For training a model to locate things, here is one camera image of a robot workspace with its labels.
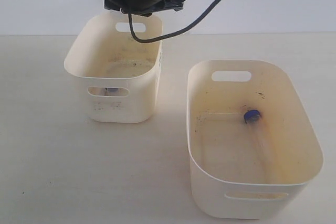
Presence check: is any blue cap tube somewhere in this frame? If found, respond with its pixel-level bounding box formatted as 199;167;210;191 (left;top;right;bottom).
244;110;273;164
105;88;119;96

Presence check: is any cream plastic bin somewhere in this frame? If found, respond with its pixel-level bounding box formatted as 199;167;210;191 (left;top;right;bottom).
186;60;323;219
64;11;162;123

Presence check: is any black cable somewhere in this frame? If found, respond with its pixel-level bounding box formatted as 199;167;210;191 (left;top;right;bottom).
127;0;244;44

